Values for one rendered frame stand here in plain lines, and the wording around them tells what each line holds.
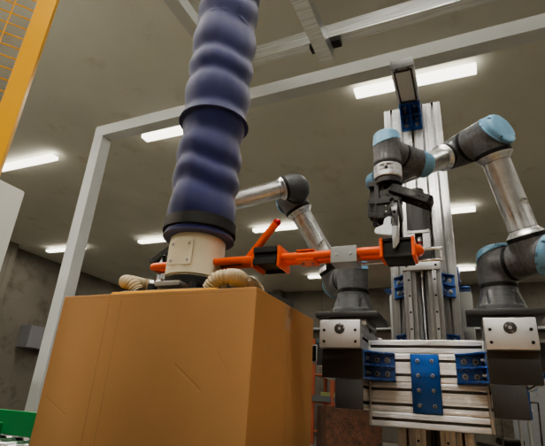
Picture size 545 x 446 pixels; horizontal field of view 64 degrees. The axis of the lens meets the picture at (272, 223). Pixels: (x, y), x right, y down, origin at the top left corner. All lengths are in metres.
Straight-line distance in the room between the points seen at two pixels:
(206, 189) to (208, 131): 0.21
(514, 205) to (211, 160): 0.96
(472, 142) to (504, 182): 0.17
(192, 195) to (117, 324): 0.42
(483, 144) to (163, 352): 1.17
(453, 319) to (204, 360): 1.05
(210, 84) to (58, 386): 0.99
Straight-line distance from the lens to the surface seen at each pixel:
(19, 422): 2.05
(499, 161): 1.60
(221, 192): 1.35
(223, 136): 1.44
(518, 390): 1.46
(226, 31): 1.68
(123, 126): 4.62
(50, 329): 4.20
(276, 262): 1.19
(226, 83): 1.53
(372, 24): 3.27
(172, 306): 1.11
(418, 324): 1.71
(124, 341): 1.18
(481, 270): 1.65
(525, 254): 1.56
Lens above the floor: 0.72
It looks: 22 degrees up
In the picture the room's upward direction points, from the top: 4 degrees clockwise
